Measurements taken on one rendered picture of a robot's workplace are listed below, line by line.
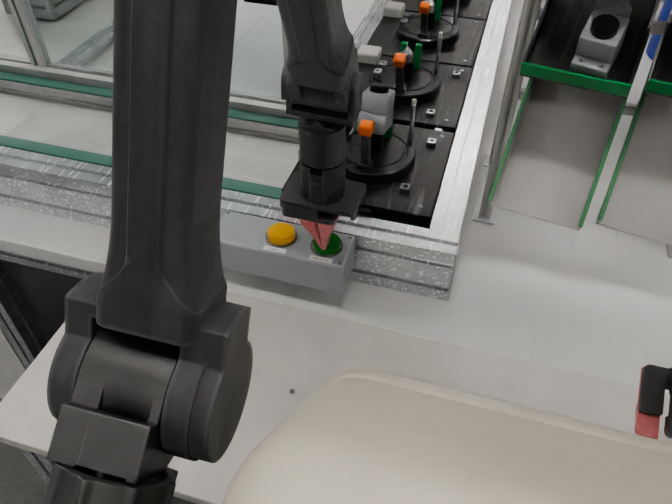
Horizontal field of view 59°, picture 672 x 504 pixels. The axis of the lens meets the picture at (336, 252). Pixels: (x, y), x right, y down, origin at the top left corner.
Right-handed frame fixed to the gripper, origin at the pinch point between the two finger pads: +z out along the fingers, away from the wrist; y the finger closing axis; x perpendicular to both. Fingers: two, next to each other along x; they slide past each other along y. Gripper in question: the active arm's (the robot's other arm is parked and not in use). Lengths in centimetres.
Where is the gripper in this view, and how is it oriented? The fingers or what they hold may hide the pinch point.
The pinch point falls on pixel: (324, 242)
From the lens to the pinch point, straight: 84.0
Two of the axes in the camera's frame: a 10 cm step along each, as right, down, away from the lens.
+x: -2.8, 6.6, -6.9
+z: 0.0, 7.2, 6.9
